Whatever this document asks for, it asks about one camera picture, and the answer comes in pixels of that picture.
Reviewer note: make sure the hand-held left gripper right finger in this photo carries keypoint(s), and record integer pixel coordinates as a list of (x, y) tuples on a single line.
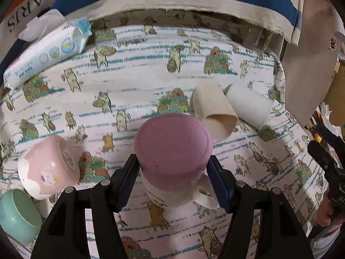
[(219, 186)]

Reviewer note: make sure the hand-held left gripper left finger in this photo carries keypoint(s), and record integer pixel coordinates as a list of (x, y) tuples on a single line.
[(126, 186)]

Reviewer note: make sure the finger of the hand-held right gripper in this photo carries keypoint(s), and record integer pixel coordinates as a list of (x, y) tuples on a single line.
[(330, 132), (323, 159)]

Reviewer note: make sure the white cup with mauve base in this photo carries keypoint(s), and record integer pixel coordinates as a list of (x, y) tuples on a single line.
[(172, 145)]

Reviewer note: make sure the pink and white cup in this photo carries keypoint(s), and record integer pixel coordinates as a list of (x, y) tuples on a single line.
[(45, 164)]

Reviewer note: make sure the mint green cup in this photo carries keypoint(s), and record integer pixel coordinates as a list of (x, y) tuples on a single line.
[(16, 215)]

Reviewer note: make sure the person's right hand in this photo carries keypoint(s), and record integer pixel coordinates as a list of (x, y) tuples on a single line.
[(324, 210)]

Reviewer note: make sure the brown cardboard sheet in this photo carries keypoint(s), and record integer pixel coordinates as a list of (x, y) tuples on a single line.
[(307, 59)]

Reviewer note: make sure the cat printed blanket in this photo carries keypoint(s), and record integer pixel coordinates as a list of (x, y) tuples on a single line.
[(151, 67)]

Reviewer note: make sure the baby wipes pack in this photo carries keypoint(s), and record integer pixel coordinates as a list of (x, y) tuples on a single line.
[(48, 54)]

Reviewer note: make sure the white tissue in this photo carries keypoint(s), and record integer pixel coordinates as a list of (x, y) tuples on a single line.
[(40, 24)]

